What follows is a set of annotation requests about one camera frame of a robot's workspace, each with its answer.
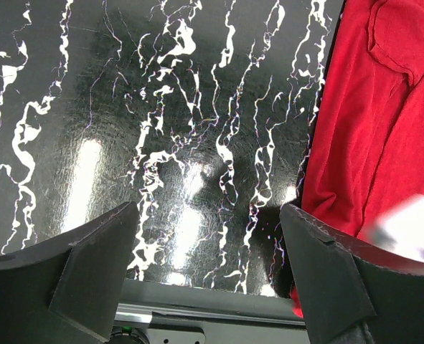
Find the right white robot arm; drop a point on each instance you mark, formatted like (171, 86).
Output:
(400, 230)

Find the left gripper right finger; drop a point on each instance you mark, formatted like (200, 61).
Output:
(349, 290)

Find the dark red t-shirt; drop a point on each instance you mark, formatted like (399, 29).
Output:
(367, 153)

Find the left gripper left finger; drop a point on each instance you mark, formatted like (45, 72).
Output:
(66, 289)

